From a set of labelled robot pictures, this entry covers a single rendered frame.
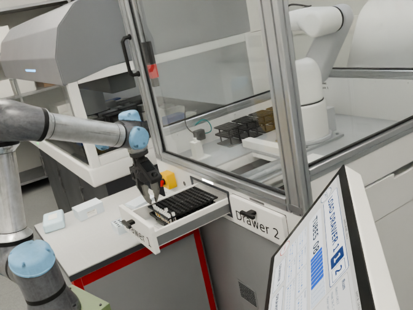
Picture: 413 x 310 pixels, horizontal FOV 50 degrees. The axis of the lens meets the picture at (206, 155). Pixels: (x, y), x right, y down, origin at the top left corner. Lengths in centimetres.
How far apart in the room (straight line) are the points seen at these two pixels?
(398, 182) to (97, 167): 150
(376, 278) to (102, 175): 194
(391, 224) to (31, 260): 119
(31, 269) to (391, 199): 118
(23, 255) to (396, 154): 122
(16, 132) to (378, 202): 115
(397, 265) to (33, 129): 133
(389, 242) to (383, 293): 107
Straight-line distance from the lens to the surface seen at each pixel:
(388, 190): 165
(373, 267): 71
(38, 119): 127
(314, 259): 88
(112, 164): 245
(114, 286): 187
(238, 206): 161
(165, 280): 197
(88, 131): 135
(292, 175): 133
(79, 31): 236
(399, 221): 174
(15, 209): 142
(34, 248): 135
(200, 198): 174
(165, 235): 160
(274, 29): 123
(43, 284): 134
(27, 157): 585
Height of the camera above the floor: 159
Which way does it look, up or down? 18 degrees down
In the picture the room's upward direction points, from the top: 11 degrees counter-clockwise
